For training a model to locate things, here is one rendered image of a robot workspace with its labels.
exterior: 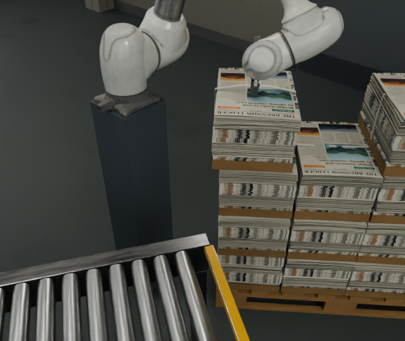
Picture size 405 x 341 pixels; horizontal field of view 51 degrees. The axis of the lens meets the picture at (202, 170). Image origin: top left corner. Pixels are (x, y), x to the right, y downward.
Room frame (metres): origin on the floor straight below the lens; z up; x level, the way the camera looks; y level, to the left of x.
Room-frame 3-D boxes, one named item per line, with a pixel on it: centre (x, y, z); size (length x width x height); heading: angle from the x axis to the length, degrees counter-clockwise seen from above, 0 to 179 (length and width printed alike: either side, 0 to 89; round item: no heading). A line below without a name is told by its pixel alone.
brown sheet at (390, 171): (1.36, -0.78, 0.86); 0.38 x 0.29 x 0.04; 177
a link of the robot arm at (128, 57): (1.43, 0.27, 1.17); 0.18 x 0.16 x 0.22; 144
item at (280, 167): (1.28, -0.18, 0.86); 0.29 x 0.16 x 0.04; 86
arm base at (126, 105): (1.40, 0.29, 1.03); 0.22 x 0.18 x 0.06; 138
